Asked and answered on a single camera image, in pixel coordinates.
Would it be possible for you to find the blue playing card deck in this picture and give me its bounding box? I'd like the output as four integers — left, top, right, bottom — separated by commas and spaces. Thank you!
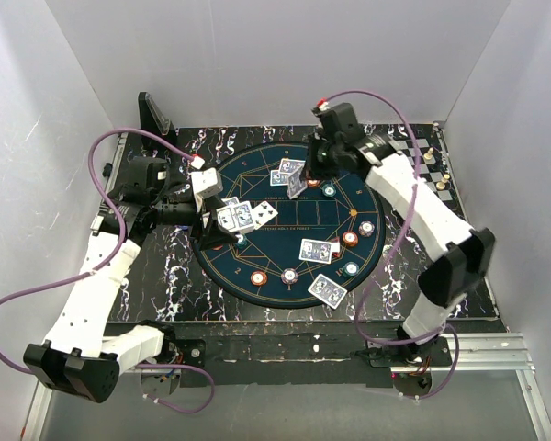
217, 206, 241, 233

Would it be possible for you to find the blue-backed playing cards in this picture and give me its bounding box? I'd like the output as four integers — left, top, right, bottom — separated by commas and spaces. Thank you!
231, 201, 254, 234

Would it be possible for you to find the dealt blue-backed card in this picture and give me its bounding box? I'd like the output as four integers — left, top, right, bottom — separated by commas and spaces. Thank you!
270, 170, 290, 187
222, 197, 240, 206
298, 239, 333, 265
308, 274, 347, 309
278, 158, 305, 175

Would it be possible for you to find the blue-backed community card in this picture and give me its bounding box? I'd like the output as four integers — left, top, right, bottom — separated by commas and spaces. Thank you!
287, 167, 307, 199

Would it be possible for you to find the orange poker chip stack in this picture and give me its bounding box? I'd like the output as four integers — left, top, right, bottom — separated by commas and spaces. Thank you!
250, 271, 267, 286

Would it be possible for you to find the white-blue poker chip stack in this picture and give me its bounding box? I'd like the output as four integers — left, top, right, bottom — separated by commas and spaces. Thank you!
281, 268, 298, 285

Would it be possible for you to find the green poker chip stack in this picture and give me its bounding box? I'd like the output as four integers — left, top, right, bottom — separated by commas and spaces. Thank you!
342, 262, 360, 277

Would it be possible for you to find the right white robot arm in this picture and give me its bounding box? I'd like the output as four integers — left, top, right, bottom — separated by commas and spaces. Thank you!
301, 101, 495, 366

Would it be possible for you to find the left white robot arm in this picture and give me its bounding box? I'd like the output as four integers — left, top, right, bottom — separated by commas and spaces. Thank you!
23, 157, 236, 403

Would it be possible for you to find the round blue poker mat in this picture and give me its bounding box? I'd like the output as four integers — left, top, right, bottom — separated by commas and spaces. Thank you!
194, 142, 386, 309

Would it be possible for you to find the black card shoe stand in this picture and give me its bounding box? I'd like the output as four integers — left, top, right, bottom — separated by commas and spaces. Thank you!
138, 92, 177, 146

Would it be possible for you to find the cream chess piece tall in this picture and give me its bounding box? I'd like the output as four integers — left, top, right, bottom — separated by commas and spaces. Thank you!
423, 147, 434, 161

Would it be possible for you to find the black white chess board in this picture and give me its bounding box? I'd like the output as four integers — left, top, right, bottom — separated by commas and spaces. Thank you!
417, 138, 455, 208

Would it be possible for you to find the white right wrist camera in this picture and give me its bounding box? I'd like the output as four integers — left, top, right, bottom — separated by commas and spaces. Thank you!
311, 98, 330, 118

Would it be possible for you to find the black rail end knob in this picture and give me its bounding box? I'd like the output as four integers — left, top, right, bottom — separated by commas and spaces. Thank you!
102, 163, 113, 177

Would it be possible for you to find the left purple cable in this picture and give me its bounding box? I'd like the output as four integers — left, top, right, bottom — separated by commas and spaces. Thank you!
0, 128, 217, 414

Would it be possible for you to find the purple cable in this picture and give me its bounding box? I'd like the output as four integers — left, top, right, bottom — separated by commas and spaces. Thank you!
0, 128, 217, 414
319, 89, 460, 400

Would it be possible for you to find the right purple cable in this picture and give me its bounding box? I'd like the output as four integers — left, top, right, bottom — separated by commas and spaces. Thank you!
319, 89, 460, 400

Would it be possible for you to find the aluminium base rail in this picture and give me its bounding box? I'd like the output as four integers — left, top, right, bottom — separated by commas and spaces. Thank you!
22, 334, 551, 440

